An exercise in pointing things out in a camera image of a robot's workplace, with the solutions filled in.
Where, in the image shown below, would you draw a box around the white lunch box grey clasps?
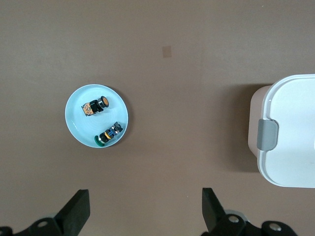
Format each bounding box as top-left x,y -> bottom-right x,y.
248,73 -> 315,189

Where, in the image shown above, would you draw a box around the black blue small component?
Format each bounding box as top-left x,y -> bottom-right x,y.
94,121 -> 124,148

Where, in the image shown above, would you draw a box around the orange push button switch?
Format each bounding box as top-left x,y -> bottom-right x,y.
81,96 -> 110,118

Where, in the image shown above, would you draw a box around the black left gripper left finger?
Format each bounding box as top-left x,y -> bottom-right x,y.
0,188 -> 91,236

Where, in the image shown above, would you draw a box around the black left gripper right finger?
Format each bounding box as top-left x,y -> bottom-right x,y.
201,187 -> 300,236

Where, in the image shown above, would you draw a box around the light blue round plate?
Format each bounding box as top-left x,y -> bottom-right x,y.
64,84 -> 130,149

